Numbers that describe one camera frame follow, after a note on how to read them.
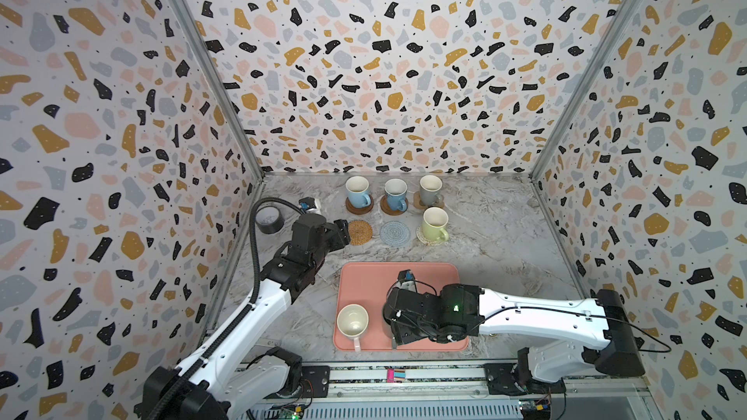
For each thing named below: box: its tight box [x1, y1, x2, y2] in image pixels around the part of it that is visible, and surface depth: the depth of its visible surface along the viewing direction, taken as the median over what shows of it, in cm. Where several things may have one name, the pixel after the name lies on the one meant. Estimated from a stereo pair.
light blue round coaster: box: [379, 220, 412, 247], surface depth 105 cm
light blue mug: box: [384, 177, 409, 212], surface depth 105 cm
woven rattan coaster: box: [348, 219, 373, 246], surface depth 105 cm
